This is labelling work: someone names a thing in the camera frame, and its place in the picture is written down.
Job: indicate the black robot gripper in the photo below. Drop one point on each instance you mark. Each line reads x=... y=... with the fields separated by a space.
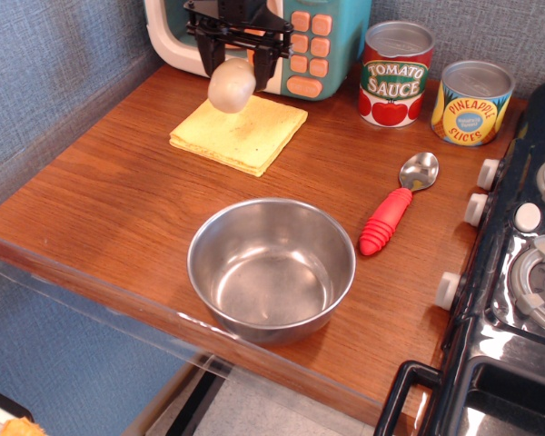
x=245 y=24

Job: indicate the beige potato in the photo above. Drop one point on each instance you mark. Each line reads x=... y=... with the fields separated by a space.
x=231 y=86

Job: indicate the folded yellow cloth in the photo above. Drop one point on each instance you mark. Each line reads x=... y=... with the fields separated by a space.
x=248 y=141

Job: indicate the teal toy microwave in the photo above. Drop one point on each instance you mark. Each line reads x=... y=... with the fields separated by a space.
x=327 y=40

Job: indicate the tomato sauce can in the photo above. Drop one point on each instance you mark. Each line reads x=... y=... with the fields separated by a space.
x=395 y=67

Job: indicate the steel bowl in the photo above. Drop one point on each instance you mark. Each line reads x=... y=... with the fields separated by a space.
x=271 y=271

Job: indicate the pineapple slices can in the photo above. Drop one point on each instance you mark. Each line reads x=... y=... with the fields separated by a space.
x=471 y=102

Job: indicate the white stove knob upper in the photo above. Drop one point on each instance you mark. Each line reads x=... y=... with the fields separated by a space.
x=487 y=173

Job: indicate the white stove knob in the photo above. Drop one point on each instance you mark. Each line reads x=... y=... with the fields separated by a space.
x=447 y=289
x=475 y=208
x=487 y=173

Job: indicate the white stove knob middle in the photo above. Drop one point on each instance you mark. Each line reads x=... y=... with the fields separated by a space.
x=475 y=208

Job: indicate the white stove knob lower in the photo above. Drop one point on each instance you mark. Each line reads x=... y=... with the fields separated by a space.
x=447 y=289

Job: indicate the black toy stove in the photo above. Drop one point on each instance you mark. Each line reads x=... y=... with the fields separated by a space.
x=492 y=377

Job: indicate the orange object at corner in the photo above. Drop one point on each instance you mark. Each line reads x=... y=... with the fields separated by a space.
x=21 y=427

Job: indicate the red-handled metal spoon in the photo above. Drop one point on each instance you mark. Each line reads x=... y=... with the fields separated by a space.
x=418 y=173

